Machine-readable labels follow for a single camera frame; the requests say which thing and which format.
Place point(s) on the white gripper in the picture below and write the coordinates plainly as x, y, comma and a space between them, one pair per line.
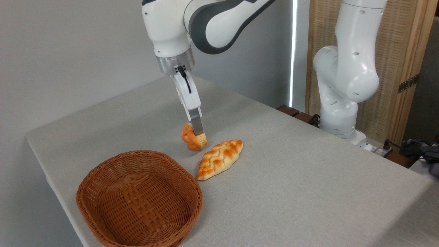
187, 94

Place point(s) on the small round bread roll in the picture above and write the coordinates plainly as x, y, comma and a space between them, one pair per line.
190, 138

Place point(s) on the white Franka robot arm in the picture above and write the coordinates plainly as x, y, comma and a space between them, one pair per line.
349, 68

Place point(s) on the long braided bread loaf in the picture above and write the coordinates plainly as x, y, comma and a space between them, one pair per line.
219, 159

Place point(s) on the brown woven wicker basket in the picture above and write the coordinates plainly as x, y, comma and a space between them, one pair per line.
137, 202

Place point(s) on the dark brown wooden block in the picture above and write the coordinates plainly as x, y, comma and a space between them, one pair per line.
287, 110
303, 117

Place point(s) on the white power strip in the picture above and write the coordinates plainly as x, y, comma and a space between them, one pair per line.
379, 150

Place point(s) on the black power plug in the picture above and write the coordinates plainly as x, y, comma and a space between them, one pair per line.
387, 144

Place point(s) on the brown wooden board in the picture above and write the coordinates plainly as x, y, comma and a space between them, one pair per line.
399, 159

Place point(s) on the metal screen hinge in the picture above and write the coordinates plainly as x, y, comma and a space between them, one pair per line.
408, 83

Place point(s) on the wooden woven folding screen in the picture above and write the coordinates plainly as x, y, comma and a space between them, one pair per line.
401, 41

